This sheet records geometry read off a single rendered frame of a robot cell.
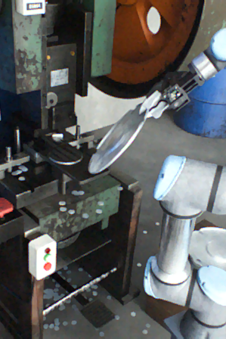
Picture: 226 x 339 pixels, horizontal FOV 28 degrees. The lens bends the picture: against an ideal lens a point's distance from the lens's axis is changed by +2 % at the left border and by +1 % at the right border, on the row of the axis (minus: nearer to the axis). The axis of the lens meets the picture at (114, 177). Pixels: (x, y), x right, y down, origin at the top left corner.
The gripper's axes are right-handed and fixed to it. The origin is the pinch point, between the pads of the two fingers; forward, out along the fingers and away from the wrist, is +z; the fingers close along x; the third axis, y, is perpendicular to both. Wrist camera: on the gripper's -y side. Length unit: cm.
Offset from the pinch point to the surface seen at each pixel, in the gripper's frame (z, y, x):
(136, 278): 65, -31, 82
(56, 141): 38.4, -26.5, -2.0
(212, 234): 17, -20, 74
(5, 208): 49, 16, -10
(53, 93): 21.9, -15.5, -19.3
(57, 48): 11.0, -17.8, -28.5
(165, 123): 34, -215, 112
